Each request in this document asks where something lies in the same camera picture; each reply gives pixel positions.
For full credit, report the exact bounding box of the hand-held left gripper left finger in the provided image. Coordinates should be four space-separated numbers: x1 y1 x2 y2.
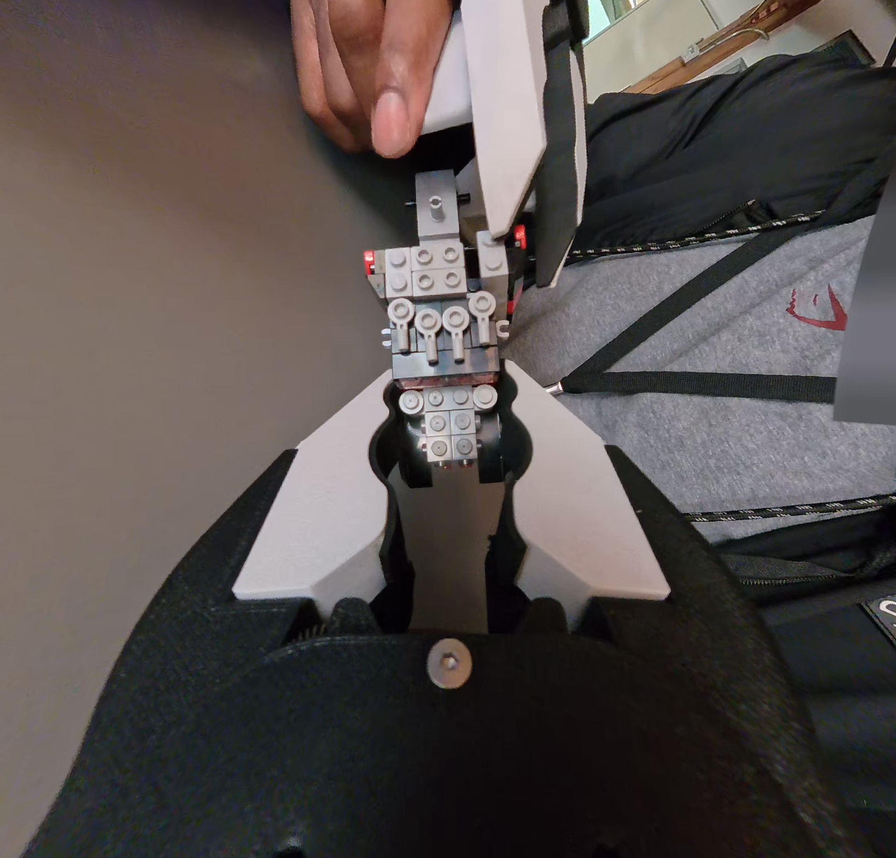
231 370 417 619

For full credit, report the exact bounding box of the black white speckled cord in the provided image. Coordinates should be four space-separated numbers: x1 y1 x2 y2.
685 493 896 523
566 214 827 258

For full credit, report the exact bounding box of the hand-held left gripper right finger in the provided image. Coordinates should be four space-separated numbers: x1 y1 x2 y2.
486 363 672 634

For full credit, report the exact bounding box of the black cloth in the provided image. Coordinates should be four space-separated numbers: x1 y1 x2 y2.
574 52 896 250

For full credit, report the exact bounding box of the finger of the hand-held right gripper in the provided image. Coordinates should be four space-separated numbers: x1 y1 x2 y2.
534 0 590 290
420 0 550 241

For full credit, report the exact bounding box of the grey desk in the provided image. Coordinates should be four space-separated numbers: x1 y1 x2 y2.
0 0 505 858

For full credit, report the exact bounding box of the black bag with white label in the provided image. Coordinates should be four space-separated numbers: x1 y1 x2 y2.
721 511 896 858

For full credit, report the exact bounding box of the toy brick vehicle model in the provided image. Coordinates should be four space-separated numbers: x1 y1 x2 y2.
364 171 527 489

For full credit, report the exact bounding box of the person's grey sweatshirt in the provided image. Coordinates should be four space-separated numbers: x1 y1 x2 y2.
504 214 896 544

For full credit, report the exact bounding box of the black shoulder strap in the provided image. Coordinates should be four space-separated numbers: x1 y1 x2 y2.
560 228 837 405

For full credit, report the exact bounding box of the person's right hand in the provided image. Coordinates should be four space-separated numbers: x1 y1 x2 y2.
290 0 463 159

